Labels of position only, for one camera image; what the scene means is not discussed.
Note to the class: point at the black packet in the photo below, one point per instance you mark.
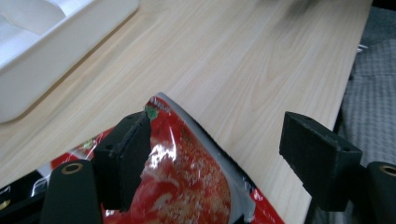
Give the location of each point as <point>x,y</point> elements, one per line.
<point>15,199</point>

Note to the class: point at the grey checked cloth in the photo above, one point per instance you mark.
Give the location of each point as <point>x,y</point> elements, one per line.
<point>372,105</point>

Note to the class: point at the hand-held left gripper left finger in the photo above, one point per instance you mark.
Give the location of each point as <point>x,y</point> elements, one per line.
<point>124,161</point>

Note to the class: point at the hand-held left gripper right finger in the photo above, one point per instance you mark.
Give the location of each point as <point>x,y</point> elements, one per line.
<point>317,161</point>

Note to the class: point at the white plastic bin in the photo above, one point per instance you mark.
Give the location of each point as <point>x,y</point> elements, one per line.
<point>40,46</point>

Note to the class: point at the red snack packet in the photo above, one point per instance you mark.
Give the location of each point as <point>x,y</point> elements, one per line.
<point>186,174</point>

